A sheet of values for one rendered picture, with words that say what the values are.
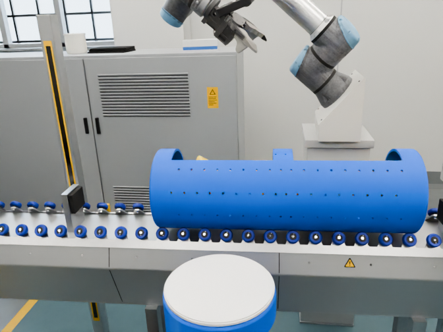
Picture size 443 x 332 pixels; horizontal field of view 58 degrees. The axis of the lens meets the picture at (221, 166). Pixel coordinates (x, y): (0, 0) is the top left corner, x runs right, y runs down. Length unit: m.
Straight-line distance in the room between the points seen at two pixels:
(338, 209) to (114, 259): 0.79
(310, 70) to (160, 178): 0.98
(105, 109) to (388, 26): 2.58
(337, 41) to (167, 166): 1.00
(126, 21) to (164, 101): 1.25
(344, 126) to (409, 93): 2.33
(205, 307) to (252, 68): 3.26
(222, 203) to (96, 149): 2.01
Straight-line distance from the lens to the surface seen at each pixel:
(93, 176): 3.27
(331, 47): 1.95
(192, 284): 1.06
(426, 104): 4.31
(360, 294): 1.54
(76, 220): 1.64
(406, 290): 1.55
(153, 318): 1.68
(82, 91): 3.11
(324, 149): 2.01
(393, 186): 1.34
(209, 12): 1.33
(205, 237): 1.40
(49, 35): 1.83
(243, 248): 1.41
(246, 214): 1.32
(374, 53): 4.10
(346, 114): 1.94
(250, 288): 1.04
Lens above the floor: 1.66
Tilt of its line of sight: 20 degrees down
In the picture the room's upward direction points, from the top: 2 degrees counter-clockwise
